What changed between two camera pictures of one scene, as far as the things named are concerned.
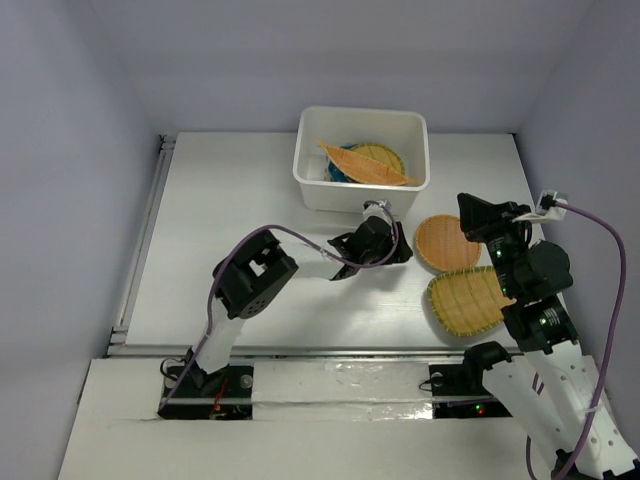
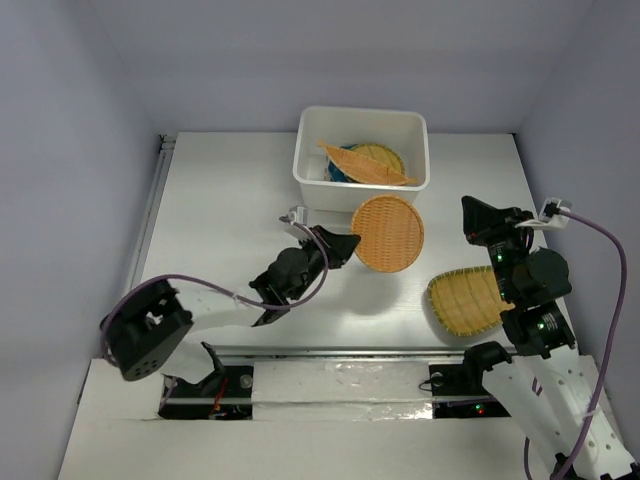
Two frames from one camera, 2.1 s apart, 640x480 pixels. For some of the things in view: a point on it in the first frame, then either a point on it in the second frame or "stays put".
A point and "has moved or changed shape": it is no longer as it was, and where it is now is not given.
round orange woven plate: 442,246 has moved or changed shape
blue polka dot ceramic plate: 334,174 stays put
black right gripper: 479,216 stays put
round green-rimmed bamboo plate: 381,154 stays put
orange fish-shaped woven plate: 361,170 stays put
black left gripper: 389,241 → 338,246
